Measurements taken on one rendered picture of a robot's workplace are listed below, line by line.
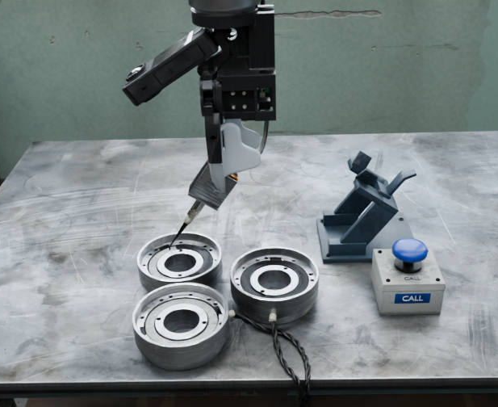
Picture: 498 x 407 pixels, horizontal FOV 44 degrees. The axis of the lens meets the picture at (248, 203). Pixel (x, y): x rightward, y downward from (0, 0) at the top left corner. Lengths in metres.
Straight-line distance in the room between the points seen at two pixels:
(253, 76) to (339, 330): 0.30
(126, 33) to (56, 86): 0.34
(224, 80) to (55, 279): 0.35
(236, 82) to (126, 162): 0.48
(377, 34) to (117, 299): 1.72
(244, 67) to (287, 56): 1.63
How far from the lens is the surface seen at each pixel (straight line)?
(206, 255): 0.79
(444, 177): 1.05
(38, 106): 2.51
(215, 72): 0.67
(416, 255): 0.72
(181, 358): 0.66
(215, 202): 0.75
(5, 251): 0.92
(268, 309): 0.70
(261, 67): 0.67
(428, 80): 2.41
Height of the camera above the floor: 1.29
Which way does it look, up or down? 31 degrees down
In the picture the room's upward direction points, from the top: 2 degrees counter-clockwise
